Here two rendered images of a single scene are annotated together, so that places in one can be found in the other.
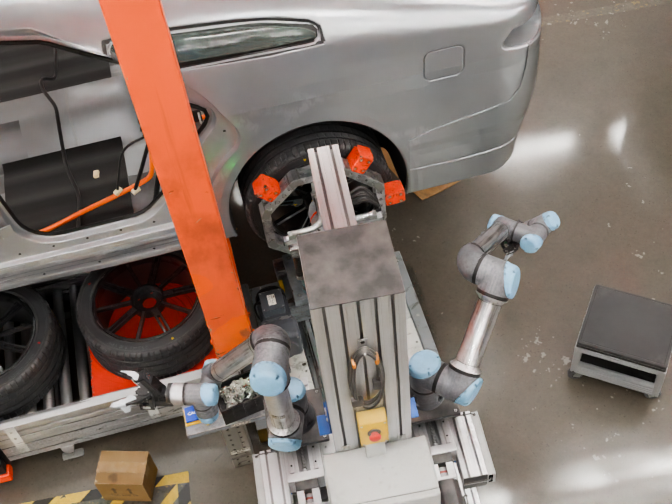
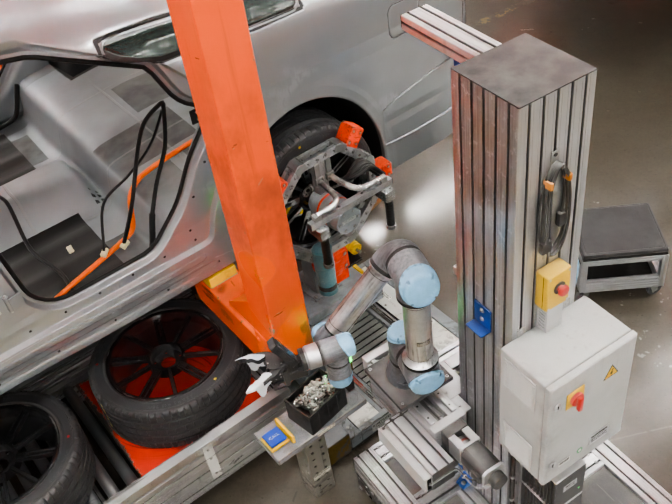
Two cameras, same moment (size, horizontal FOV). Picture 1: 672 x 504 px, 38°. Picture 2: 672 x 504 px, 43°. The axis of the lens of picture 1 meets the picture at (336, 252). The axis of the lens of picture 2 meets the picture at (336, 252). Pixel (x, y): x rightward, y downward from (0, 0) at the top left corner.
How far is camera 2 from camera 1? 1.48 m
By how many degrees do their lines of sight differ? 19
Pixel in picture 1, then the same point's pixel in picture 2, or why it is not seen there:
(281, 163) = (279, 156)
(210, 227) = (271, 189)
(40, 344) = (70, 437)
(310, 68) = (295, 38)
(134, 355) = (182, 408)
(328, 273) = (510, 80)
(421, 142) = (392, 111)
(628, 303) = (605, 214)
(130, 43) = not seen: outside the picture
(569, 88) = not seen: hidden behind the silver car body
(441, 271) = not seen: hidden behind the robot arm
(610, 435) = (640, 334)
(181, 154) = (243, 92)
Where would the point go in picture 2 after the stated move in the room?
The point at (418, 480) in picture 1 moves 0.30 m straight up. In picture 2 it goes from (608, 331) to (619, 255)
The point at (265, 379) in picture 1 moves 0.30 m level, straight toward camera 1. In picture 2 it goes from (421, 282) to (500, 339)
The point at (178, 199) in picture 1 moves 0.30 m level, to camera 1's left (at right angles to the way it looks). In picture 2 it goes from (241, 155) to (151, 193)
